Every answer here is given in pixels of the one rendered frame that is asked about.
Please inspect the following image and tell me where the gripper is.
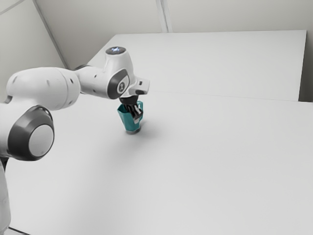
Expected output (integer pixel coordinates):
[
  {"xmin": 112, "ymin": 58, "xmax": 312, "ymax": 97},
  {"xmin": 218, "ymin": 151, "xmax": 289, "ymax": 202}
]
[{"xmin": 119, "ymin": 95, "xmax": 144, "ymax": 123}]

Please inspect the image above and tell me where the teal faceted mug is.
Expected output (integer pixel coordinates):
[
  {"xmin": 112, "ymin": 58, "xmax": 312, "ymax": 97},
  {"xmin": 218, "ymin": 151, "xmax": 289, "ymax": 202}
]
[{"xmin": 116, "ymin": 100, "xmax": 144, "ymax": 134}]

